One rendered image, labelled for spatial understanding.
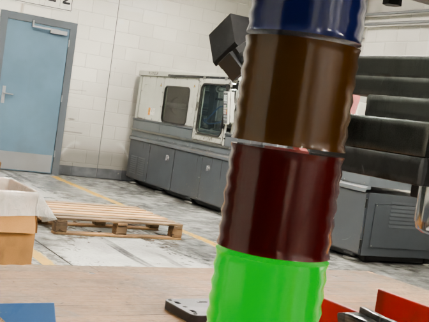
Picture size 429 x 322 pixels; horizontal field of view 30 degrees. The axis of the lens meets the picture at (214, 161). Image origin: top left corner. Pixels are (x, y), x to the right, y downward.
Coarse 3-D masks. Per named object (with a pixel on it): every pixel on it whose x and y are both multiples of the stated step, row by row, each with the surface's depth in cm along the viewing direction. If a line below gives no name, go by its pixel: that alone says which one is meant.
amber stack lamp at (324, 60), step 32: (256, 64) 25; (288, 64) 24; (320, 64) 24; (352, 64) 25; (256, 96) 25; (288, 96) 24; (320, 96) 24; (352, 96) 26; (256, 128) 25; (288, 128) 24; (320, 128) 25
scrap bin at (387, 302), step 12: (324, 300) 82; (384, 300) 90; (396, 300) 89; (408, 300) 88; (324, 312) 82; (336, 312) 80; (384, 312) 90; (396, 312) 89; (408, 312) 87; (420, 312) 86
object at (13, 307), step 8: (0, 304) 66; (8, 304) 67; (16, 304) 67; (24, 304) 68; (32, 304) 68; (40, 304) 68; (48, 304) 69; (0, 312) 66; (8, 312) 66; (16, 312) 67; (24, 312) 67; (32, 312) 68; (40, 312) 68; (48, 312) 68; (8, 320) 66; (16, 320) 67; (24, 320) 67; (32, 320) 67; (40, 320) 68; (48, 320) 68
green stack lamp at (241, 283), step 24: (216, 264) 26; (240, 264) 25; (264, 264) 25; (288, 264) 25; (312, 264) 26; (216, 288) 26; (240, 288) 25; (264, 288) 25; (288, 288) 25; (312, 288) 25; (216, 312) 26; (240, 312) 25; (264, 312) 25; (288, 312) 25; (312, 312) 25
